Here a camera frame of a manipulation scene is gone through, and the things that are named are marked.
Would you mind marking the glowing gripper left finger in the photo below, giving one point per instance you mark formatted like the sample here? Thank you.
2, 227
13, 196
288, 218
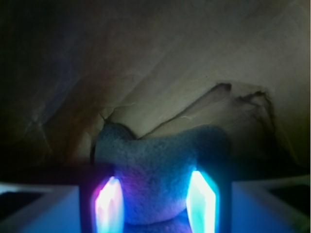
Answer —
101, 201

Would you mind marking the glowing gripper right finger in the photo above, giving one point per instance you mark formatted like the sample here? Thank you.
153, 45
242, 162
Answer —
208, 200

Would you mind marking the gray plush animal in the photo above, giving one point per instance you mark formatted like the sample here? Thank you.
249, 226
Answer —
155, 173

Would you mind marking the brown paper bag bin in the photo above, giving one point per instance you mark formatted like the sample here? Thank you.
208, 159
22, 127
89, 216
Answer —
156, 66

